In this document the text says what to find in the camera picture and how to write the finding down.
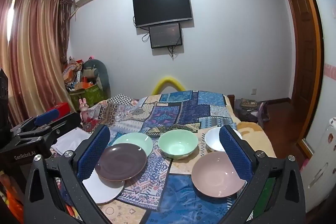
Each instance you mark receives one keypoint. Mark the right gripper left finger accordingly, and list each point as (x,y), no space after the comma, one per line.
(43,203)

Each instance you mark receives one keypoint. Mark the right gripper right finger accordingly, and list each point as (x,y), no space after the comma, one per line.
(274,191)

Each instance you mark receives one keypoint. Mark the white plate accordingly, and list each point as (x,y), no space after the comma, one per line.
(102,190)

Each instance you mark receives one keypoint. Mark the pink bowl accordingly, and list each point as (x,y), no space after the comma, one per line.
(214,175)

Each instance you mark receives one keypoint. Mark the white bowl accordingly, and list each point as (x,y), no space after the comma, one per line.
(212,140)

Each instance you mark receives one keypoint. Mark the dark purple plate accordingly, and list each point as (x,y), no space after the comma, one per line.
(121,162)

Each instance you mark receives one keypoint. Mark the mint green bowl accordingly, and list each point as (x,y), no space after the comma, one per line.
(178,144)

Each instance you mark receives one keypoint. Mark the mint green plate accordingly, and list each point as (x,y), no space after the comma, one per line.
(137,138)

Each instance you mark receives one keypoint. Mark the white folded cloth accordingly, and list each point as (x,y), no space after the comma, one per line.
(70,140)

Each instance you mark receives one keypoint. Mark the red box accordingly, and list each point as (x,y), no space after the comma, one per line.
(63,109)

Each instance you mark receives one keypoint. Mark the pink bunny toy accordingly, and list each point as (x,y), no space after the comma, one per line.
(83,106)

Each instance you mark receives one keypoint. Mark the beige green fleece blanket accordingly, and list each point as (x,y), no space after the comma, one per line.
(252,132)

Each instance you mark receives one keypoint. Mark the green storage box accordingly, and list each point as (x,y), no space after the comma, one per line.
(93,95)

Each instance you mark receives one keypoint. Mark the bag on floor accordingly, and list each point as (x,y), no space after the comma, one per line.
(252,111)

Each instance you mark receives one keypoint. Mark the grey plush cushion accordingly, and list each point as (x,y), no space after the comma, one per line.
(100,73)

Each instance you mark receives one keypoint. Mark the striped brown curtain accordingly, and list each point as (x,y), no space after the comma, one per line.
(34,44)

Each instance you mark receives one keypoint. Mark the patchwork patterned bed cover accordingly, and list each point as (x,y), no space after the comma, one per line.
(172,129)

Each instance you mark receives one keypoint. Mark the yellow foam tube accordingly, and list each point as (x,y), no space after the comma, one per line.
(167,81)

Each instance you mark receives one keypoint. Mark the wooden door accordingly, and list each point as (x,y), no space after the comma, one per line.
(308,60)

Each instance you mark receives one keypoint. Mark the small black wall monitor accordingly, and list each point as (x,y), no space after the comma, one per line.
(165,35)

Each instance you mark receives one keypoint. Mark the black wall television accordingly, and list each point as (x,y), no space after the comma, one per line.
(151,12)

